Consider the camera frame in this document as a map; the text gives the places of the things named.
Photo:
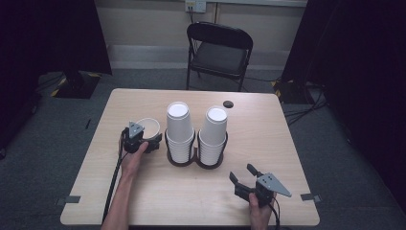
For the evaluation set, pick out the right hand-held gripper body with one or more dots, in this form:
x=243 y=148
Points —
x=266 y=188

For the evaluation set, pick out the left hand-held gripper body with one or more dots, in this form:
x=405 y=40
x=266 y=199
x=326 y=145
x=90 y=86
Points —
x=134 y=137

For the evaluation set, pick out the white paper cup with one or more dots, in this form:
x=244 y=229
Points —
x=151 y=127

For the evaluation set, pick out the stack of white cups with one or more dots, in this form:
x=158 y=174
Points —
x=178 y=127
x=213 y=134

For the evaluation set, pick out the person's left hand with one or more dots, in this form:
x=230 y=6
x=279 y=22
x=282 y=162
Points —
x=134 y=163

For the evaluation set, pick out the person's right hand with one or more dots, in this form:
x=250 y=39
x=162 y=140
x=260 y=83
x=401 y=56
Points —
x=260 y=214

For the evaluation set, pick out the grey tape strip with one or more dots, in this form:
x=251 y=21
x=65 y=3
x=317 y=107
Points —
x=311 y=197
x=67 y=200

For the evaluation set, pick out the small black floor object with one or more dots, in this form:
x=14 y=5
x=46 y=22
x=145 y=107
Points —
x=87 y=124

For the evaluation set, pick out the black table grommet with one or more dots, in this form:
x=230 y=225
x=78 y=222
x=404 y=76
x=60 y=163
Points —
x=228 y=104

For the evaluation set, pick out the black stand base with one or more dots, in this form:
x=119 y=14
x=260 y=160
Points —
x=288 y=92
x=76 y=86

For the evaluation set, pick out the black folding chair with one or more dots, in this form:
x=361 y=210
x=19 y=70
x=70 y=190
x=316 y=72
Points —
x=220 y=57

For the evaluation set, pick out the black curtain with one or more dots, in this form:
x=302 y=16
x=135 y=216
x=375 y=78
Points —
x=357 y=80
x=41 y=38

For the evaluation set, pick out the white wall outlet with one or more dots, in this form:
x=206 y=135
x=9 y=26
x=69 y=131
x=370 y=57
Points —
x=195 y=5

